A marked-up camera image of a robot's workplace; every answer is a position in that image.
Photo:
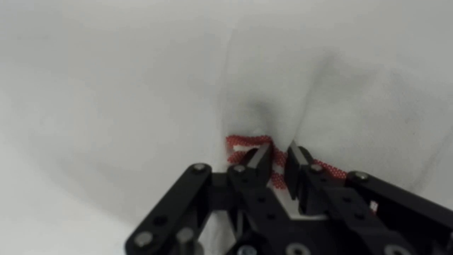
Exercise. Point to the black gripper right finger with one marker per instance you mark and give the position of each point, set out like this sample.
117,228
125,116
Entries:
377,212

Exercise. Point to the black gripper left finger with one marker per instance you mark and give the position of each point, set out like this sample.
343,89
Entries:
185,207

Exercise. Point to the white towel with red stripes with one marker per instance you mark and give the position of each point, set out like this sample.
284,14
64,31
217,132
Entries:
355,93

